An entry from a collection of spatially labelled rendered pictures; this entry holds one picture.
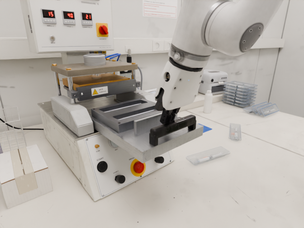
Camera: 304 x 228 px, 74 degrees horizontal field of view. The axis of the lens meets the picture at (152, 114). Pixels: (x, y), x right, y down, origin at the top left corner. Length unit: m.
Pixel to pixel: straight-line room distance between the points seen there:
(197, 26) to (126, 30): 1.06
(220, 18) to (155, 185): 0.53
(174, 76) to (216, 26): 0.12
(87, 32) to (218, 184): 0.77
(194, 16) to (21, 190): 0.63
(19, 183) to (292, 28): 2.91
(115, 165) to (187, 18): 0.48
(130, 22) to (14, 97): 0.81
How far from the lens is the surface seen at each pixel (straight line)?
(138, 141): 0.49
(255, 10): 0.35
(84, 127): 0.63
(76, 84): 0.73
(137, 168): 0.70
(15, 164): 0.77
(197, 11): 0.39
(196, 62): 0.41
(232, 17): 0.35
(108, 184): 0.67
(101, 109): 0.66
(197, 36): 0.39
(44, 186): 0.73
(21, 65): 1.26
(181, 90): 0.44
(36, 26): 0.89
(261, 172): 0.86
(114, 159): 0.67
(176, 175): 0.75
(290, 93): 3.02
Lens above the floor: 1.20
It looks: 20 degrees down
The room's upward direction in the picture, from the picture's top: straight up
